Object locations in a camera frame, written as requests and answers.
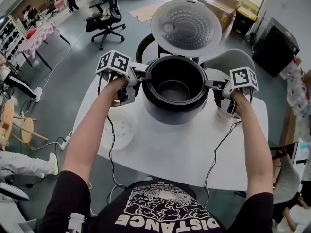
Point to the black round-back chair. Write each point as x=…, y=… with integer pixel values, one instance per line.
x=139, y=47

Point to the person's right hand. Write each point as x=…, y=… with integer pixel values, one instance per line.
x=243, y=101

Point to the small brown bowl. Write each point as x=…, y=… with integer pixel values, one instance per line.
x=222, y=114

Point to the person's left forearm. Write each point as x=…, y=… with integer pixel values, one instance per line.
x=87, y=135

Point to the dark rice cooker white lid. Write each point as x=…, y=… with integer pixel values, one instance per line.
x=170, y=115

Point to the white perforated steamer tray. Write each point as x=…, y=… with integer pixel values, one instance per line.
x=121, y=132

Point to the person's left hand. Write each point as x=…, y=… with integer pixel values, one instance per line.
x=116, y=85

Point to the black office chair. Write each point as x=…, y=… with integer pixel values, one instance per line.
x=107, y=23

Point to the person's right forearm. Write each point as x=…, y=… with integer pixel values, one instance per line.
x=255, y=149

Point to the red cloth item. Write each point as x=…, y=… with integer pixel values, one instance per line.
x=31, y=34

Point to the white power strip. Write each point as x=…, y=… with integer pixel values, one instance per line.
x=65, y=142

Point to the group of clear plastic jugs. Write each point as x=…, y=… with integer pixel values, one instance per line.
x=298, y=91

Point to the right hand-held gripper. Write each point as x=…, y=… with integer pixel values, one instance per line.
x=244, y=79

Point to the pink checkered cloth table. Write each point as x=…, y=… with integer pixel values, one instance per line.
x=41, y=36

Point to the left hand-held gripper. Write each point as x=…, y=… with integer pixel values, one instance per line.
x=114, y=62

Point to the person's left shoe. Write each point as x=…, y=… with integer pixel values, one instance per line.
x=148, y=178

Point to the flattened cardboard sheets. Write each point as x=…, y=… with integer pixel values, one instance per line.
x=145, y=11

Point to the white display shelf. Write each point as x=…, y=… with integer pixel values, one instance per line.
x=11, y=35

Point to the grey shell chair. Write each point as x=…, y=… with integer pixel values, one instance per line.
x=284, y=178
x=233, y=57

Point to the person's black printed t-shirt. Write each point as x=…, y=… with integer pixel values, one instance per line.
x=160, y=212

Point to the round wooden side table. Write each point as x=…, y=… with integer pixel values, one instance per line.
x=26, y=130

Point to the black bin yellow lid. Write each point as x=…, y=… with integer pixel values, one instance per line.
x=245, y=21

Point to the black box appliance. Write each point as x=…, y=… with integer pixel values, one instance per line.
x=277, y=47

